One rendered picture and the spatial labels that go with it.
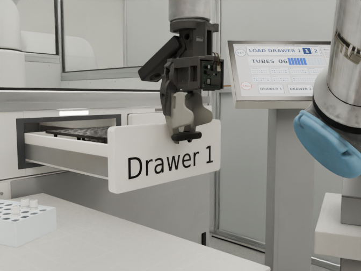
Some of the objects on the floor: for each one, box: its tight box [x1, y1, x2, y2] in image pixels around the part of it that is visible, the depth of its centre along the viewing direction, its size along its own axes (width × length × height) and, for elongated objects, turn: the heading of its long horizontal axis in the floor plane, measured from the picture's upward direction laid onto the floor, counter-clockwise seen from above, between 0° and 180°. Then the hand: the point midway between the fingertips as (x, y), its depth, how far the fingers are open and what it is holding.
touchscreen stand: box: [265, 109, 315, 271], centre depth 157 cm, size 50×45×102 cm
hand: (180, 135), depth 73 cm, fingers closed on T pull, 3 cm apart
